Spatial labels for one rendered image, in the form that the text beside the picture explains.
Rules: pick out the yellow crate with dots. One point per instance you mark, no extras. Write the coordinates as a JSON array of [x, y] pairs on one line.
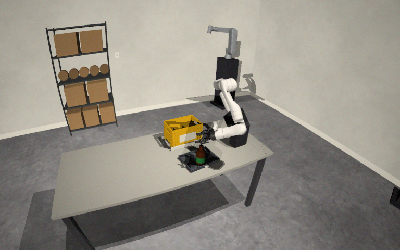
[[181, 130]]

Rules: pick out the brown bottle with green base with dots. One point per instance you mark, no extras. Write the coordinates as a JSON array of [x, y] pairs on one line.
[[200, 155]]

